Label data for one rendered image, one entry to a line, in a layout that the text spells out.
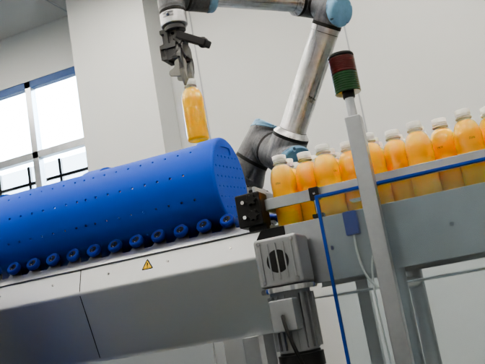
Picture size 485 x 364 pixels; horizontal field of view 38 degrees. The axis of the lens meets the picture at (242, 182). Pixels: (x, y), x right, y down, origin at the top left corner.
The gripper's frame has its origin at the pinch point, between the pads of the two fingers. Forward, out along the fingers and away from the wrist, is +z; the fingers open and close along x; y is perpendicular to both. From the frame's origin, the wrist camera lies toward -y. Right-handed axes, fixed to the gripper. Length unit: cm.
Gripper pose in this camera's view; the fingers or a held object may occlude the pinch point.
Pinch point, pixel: (189, 82)
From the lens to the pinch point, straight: 234.4
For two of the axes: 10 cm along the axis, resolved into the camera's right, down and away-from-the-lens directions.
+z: 1.7, 9.7, -1.8
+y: -9.2, 2.2, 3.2
